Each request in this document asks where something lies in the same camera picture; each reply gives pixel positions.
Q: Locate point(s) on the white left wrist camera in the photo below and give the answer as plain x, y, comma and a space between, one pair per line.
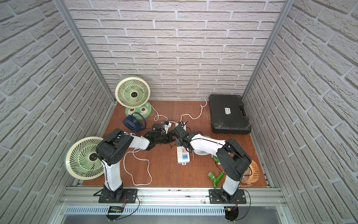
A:
166, 126

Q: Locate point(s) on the aluminium corner post right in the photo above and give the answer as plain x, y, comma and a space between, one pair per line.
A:
273, 35

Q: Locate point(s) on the white small desk fan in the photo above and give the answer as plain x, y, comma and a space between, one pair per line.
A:
202, 151

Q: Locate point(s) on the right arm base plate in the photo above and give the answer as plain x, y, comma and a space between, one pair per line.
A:
219, 196

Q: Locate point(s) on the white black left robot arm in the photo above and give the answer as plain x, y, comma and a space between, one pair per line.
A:
113, 148

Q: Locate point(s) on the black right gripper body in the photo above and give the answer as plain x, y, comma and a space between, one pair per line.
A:
179, 143

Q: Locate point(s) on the aluminium corner post left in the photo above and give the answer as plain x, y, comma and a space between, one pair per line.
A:
65, 13

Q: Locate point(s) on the aluminium corner post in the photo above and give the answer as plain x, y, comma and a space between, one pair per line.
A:
65, 13
273, 35

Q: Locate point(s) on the orange small desk fan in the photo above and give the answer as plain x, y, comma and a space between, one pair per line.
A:
252, 175

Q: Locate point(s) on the black tool case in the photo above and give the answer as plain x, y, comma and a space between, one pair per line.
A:
228, 115

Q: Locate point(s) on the green toy drill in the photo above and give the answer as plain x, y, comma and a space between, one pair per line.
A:
215, 179

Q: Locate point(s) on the white power strip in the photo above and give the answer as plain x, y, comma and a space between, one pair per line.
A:
183, 155

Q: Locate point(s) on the green cream fan at wall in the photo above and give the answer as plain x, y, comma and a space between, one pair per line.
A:
133, 93

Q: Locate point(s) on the aluminium front rail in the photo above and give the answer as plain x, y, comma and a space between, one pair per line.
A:
84, 195

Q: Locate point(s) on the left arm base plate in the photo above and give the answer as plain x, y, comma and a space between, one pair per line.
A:
121, 195

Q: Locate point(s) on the large green cream fan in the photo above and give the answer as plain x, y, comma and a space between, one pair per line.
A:
82, 162

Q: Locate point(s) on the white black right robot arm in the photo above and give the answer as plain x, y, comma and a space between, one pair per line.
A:
233, 158

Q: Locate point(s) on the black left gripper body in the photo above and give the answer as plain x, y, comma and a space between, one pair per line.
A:
167, 137

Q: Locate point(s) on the navy blue small desk fan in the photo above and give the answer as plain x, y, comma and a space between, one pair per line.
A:
133, 124

